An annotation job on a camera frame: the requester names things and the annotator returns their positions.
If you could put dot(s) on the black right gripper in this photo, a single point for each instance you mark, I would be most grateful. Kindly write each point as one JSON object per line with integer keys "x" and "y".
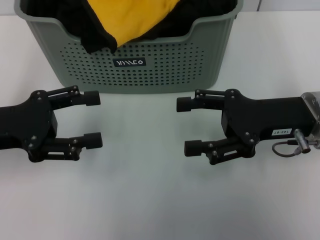
{"x": 262, "y": 117}

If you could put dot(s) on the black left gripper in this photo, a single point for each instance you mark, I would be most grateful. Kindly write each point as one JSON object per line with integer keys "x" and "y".
{"x": 30, "y": 120}

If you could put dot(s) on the yellow and grey towel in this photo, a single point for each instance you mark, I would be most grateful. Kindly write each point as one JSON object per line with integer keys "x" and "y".
{"x": 125, "y": 20}

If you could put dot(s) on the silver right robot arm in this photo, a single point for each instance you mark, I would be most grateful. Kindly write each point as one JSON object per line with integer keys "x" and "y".
{"x": 312, "y": 105}

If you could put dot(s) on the grey-green perforated plastic storage box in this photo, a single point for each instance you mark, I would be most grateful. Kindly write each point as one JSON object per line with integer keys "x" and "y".
{"x": 175, "y": 70}

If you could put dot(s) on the black cloth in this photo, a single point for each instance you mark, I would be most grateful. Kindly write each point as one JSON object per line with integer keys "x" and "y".
{"x": 96, "y": 41}

